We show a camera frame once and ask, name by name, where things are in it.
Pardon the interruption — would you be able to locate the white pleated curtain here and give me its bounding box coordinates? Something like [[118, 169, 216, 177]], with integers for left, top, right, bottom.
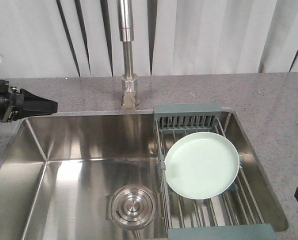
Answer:
[[0, 0, 298, 79]]

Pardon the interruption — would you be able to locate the stainless steel sink basin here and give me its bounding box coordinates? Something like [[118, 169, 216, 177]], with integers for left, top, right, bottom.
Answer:
[[0, 111, 289, 240]]

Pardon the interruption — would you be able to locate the roll-up dish drying rack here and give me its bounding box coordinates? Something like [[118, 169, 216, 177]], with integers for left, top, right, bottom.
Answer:
[[153, 103, 279, 240]]

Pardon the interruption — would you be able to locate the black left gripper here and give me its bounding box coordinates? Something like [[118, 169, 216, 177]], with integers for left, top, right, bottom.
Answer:
[[0, 79, 58, 123]]

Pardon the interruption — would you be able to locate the round metal sink drain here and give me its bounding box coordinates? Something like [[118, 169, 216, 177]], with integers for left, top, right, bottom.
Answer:
[[105, 184, 157, 231]]

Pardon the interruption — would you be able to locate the stainless steel faucet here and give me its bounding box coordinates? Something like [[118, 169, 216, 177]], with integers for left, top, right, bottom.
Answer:
[[117, 0, 139, 111]]

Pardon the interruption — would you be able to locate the light green round plate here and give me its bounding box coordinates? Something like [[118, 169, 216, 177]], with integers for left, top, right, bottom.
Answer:
[[164, 132, 240, 200]]

